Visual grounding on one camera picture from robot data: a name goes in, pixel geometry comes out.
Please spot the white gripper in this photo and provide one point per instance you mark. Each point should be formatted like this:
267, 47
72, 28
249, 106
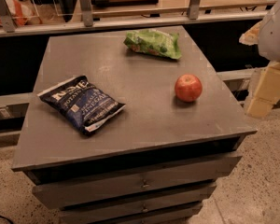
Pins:
275, 36

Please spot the red apple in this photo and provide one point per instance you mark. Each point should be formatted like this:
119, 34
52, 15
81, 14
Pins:
188, 88

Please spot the green snack bag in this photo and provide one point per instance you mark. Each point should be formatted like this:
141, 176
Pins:
153, 42

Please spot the blue potato chip bag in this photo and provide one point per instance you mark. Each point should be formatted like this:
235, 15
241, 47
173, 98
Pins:
85, 106

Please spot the orange white bag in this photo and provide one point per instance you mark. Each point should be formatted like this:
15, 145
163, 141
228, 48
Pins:
22, 14

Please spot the grey drawer cabinet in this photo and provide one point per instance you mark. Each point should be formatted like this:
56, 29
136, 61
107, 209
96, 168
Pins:
156, 160

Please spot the grey metal railing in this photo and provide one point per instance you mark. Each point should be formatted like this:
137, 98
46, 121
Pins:
87, 18

